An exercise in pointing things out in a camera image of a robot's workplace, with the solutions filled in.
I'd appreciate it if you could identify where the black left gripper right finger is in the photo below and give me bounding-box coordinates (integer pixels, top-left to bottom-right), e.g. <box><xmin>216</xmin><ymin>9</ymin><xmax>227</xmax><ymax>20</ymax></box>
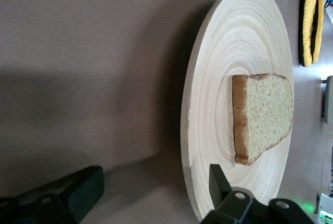
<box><xmin>200</xmin><ymin>164</ymin><xmax>315</xmax><ymax>224</ymax></box>

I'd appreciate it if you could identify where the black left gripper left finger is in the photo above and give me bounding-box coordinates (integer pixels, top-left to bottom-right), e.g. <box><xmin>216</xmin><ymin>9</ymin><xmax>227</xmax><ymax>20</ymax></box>
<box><xmin>0</xmin><ymin>165</ymin><xmax>105</xmax><ymax>224</ymax></box>

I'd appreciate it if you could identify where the brown-crusted bread slice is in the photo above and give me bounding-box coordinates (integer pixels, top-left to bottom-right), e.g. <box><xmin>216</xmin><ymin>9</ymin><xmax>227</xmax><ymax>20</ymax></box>
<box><xmin>232</xmin><ymin>73</ymin><xmax>294</xmax><ymax>167</ymax></box>

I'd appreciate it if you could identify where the round light wooden plate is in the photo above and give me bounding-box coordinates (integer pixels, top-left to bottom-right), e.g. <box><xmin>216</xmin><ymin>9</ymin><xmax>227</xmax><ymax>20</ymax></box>
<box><xmin>180</xmin><ymin>0</ymin><xmax>296</xmax><ymax>221</ymax></box>

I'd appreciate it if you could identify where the beige and chrome toaster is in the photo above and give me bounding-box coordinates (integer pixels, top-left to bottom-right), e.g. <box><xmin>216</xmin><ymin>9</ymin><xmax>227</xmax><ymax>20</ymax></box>
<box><xmin>322</xmin><ymin>75</ymin><xmax>333</xmax><ymax>125</ymax></box>

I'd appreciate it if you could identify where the brown table cover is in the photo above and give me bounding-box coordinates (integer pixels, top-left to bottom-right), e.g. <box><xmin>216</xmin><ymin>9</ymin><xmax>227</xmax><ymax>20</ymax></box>
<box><xmin>0</xmin><ymin>0</ymin><xmax>333</xmax><ymax>224</ymax></box>

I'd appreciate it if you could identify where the yellow quilted oven mitt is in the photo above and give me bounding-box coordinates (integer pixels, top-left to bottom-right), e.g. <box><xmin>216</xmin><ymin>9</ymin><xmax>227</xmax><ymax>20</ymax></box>
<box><xmin>311</xmin><ymin>0</ymin><xmax>326</xmax><ymax>63</ymax></box>
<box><xmin>298</xmin><ymin>0</ymin><xmax>319</xmax><ymax>67</ymax></box>

